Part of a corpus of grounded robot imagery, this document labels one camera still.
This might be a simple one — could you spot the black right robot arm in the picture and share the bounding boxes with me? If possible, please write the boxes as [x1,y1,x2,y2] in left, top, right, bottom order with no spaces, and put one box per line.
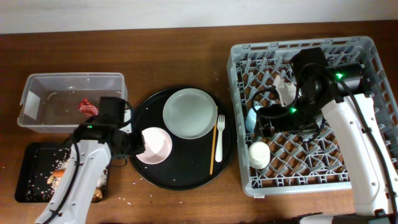
[254,47,397,223]

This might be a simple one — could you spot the grey dishwasher rack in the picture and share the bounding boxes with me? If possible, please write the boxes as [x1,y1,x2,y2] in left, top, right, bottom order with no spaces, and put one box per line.
[226,36,397,198]

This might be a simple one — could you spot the light blue cup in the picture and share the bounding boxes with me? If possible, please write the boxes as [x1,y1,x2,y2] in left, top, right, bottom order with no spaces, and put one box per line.
[245,108,261,134]

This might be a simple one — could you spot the wooden chopstick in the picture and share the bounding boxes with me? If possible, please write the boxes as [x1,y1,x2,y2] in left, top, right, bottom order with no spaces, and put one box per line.
[209,115,218,175]

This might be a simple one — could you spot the white plastic fork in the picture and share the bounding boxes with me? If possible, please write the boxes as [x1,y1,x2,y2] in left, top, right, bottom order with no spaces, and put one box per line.
[215,114,225,162]

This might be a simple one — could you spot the red snack wrapper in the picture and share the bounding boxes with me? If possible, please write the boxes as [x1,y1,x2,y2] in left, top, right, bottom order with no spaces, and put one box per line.
[78,98,98,117]

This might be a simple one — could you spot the round black serving tray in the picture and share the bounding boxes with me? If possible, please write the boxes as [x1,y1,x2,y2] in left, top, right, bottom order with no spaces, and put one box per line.
[130,86,237,190]

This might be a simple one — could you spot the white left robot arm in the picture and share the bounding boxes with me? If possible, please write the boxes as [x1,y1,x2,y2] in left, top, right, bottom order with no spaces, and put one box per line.
[36,96,145,223]

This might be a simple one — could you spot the pink bowl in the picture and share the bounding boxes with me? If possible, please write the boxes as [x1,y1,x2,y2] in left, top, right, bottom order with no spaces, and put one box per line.
[136,127,172,165]

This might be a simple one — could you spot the grey round plate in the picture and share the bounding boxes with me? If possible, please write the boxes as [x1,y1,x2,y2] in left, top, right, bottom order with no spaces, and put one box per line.
[162,88,218,139]

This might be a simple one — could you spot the clear plastic waste bin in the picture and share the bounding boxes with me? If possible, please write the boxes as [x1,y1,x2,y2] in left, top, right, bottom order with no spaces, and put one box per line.
[17,72,128,134]

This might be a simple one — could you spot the black rectangular tray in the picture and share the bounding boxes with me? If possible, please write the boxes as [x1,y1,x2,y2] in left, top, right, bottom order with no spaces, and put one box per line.
[14,142,109,203]

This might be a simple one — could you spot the rice and peanut shells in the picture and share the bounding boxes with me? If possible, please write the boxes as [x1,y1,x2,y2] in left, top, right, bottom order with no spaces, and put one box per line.
[26,148,108,203]

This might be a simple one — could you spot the cream white cup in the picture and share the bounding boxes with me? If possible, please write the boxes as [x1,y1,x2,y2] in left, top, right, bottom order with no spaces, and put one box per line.
[249,141,271,169]

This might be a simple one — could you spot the orange carrot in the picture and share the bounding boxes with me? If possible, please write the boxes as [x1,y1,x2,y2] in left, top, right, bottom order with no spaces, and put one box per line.
[52,170,65,177]

